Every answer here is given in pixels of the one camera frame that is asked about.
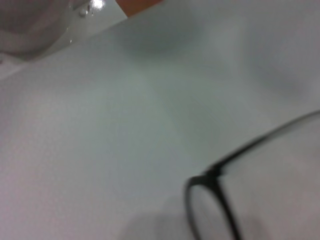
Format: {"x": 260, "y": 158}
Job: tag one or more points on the black glasses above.
{"x": 215, "y": 175}

